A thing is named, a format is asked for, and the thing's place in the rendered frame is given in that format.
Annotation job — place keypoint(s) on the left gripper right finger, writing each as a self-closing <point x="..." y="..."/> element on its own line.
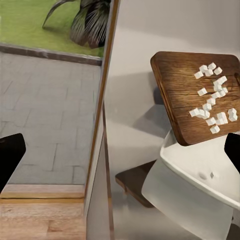
<point x="232" y="149"/>

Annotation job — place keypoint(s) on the fixed window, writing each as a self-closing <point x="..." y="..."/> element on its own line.
<point x="52" y="62"/>

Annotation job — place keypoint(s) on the cutting board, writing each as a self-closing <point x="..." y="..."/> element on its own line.
<point x="175" y="76"/>

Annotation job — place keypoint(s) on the bowl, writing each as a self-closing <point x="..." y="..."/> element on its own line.
<point x="196" y="162"/>

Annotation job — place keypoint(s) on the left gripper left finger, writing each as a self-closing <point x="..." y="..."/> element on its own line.
<point x="12" y="150"/>

